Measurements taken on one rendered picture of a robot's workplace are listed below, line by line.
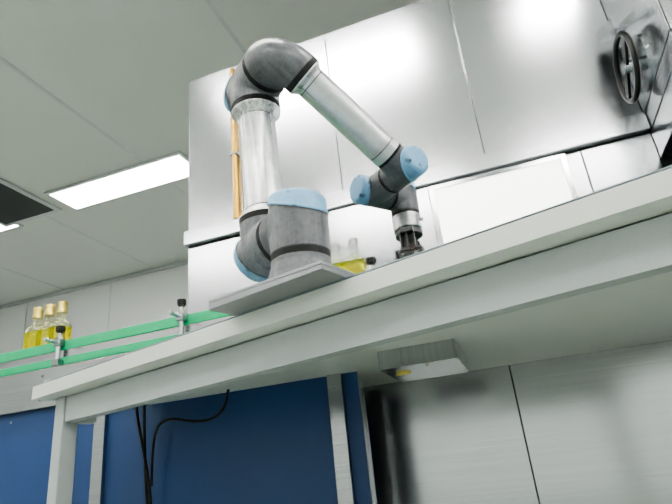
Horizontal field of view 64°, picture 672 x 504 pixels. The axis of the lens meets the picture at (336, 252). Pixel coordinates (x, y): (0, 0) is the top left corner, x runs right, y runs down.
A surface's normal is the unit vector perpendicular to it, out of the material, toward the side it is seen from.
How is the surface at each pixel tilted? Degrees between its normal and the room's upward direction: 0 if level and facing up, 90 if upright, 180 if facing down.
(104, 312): 90
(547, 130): 90
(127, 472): 90
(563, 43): 90
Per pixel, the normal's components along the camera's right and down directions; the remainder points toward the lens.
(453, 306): -0.60, -0.25
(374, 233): -0.33, -0.33
